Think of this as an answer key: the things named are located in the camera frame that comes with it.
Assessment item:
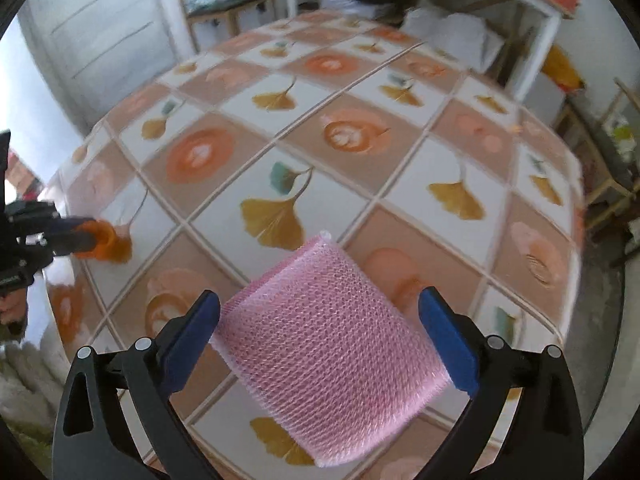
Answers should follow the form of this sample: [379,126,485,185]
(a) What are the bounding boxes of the yellow bag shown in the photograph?
[542,45,586,93]

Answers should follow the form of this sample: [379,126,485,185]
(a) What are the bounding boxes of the light wooden chair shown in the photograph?
[555,77,640,241]

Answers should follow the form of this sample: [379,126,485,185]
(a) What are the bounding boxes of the white panelled door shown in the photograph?
[20,0,181,131]

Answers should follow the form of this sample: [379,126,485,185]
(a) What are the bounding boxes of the white sacks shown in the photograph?
[400,7,506,73]

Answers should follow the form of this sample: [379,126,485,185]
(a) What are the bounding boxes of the wooden chair with dark seat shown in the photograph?
[172,0,278,51]

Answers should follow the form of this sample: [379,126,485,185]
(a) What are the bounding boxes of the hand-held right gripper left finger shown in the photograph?
[51,289,223,480]

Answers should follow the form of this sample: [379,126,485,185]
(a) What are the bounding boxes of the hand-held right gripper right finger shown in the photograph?
[417,286,586,480]

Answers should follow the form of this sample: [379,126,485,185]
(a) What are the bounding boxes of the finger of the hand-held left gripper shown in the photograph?
[7,201,60,221]
[27,216,101,257]

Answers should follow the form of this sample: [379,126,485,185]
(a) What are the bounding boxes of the pink mesh sponge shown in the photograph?
[210,230,453,468]

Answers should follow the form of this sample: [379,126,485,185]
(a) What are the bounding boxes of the orange ring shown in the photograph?
[75,220,133,263]

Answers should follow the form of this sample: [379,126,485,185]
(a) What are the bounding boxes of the person's white fleece-clad legs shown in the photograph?
[0,340,66,431]

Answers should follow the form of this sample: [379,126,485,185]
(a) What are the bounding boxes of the person's left hand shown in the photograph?
[0,287,30,338]

